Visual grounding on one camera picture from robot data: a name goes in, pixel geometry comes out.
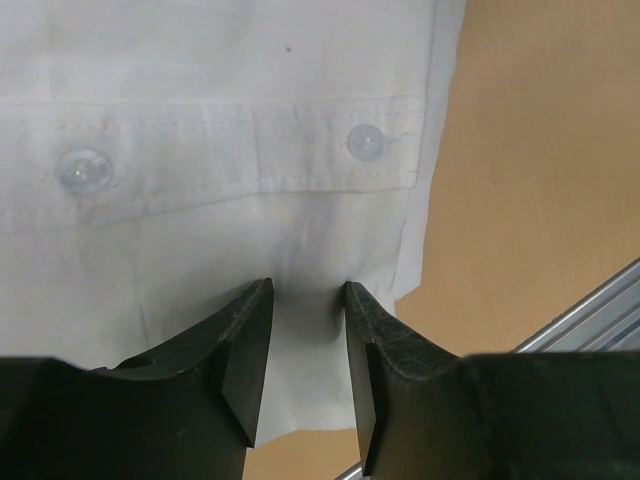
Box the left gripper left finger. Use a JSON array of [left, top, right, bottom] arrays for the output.
[[1, 279, 274, 479]]

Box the aluminium mounting rail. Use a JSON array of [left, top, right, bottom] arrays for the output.
[[337, 256, 640, 480]]

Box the white long sleeve shirt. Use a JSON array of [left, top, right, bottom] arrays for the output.
[[1, 1, 465, 444]]

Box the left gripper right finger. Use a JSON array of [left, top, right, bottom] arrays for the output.
[[341, 280, 640, 480]]

